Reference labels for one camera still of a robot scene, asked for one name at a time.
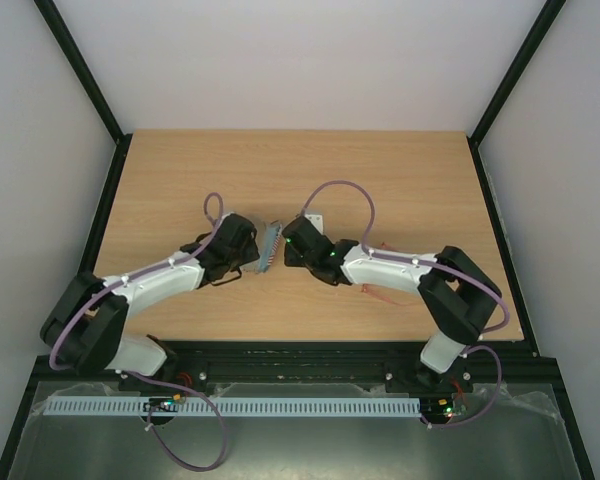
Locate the light blue cleaning cloth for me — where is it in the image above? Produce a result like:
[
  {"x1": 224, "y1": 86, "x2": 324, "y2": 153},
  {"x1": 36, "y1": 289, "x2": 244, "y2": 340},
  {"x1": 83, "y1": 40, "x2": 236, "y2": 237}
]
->
[{"x1": 259, "y1": 224, "x2": 280, "y2": 273}]

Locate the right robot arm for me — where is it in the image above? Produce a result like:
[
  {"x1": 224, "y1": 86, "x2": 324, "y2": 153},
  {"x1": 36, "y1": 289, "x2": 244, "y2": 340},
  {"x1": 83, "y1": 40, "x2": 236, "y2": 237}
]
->
[{"x1": 282, "y1": 216, "x2": 502, "y2": 392}]

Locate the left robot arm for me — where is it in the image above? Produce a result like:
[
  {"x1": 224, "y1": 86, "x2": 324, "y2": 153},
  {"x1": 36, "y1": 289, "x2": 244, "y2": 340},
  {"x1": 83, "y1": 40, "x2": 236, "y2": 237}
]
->
[{"x1": 40, "y1": 212, "x2": 260, "y2": 377}]

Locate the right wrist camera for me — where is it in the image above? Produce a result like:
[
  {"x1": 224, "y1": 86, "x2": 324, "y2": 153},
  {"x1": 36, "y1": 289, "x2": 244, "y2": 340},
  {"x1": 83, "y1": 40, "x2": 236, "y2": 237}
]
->
[{"x1": 304, "y1": 213, "x2": 324, "y2": 234}]

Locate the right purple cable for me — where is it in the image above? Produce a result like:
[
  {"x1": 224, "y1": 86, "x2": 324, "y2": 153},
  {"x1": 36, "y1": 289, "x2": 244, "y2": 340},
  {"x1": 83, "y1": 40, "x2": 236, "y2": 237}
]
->
[{"x1": 299, "y1": 180, "x2": 511, "y2": 431}]

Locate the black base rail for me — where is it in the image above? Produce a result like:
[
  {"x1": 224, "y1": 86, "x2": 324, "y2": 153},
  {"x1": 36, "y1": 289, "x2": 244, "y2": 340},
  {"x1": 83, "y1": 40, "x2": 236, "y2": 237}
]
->
[{"x1": 29, "y1": 341, "x2": 565, "y2": 393}]

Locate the metal base plate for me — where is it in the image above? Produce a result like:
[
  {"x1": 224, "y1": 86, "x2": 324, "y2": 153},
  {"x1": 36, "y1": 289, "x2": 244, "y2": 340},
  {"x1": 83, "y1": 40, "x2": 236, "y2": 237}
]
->
[{"x1": 8, "y1": 382, "x2": 580, "y2": 479}]

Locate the white slotted cable duct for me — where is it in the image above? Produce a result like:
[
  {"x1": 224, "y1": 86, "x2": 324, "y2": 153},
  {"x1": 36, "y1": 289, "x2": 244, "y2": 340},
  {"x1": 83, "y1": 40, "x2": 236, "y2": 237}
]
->
[{"x1": 43, "y1": 396, "x2": 420, "y2": 418}]

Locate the black enclosure frame post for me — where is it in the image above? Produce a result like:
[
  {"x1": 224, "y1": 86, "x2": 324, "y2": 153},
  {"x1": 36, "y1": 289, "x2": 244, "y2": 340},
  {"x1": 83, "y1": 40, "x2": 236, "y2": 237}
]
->
[{"x1": 32, "y1": 0, "x2": 134, "y2": 144}]

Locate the right black frame post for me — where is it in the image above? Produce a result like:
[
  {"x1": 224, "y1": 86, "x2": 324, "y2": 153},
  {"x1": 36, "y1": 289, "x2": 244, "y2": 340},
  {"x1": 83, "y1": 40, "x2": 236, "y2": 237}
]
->
[{"x1": 467, "y1": 0, "x2": 569, "y2": 146}]

